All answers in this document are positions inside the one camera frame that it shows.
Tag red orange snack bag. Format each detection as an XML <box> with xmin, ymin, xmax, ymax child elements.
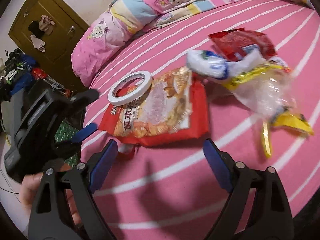
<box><xmin>99</xmin><ymin>67</ymin><xmax>209</xmax><ymax>147</ymax></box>

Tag clear yellow plastic bag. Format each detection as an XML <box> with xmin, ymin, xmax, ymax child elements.
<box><xmin>222</xmin><ymin>61</ymin><xmax>314</xmax><ymax>158</ymax></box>

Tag white blue wrapper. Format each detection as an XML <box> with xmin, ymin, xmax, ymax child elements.
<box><xmin>187</xmin><ymin>49</ymin><xmax>266</xmax><ymax>80</ymax></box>

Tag small red wrapper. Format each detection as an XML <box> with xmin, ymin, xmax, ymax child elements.
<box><xmin>209</xmin><ymin>28</ymin><xmax>277</xmax><ymax>61</ymax></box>

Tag person's left hand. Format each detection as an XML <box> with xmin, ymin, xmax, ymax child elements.
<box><xmin>19</xmin><ymin>172</ymin><xmax>82</xmax><ymax>225</ymax></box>

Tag brown wooden door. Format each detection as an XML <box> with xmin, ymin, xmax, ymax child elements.
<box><xmin>9</xmin><ymin>0</ymin><xmax>88</xmax><ymax>92</ymax></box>

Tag pink striped bed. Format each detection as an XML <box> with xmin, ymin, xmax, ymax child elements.
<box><xmin>85</xmin><ymin>0</ymin><xmax>319</xmax><ymax>239</ymax></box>

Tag white tape roll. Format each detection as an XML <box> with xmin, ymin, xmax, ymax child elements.
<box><xmin>107</xmin><ymin>70</ymin><xmax>152</xmax><ymax>106</ymax></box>

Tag cluttered clothes shelf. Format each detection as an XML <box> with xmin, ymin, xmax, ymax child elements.
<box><xmin>1</xmin><ymin>48</ymin><xmax>71</xmax><ymax>101</ymax></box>

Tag clothes hanging on door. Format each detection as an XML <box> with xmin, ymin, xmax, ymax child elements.
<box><xmin>28</xmin><ymin>15</ymin><xmax>56</xmax><ymax>53</ymax></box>

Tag colourful striped cartoon quilt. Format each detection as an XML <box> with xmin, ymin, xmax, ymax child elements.
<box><xmin>71</xmin><ymin>0</ymin><xmax>313</xmax><ymax>87</ymax></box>

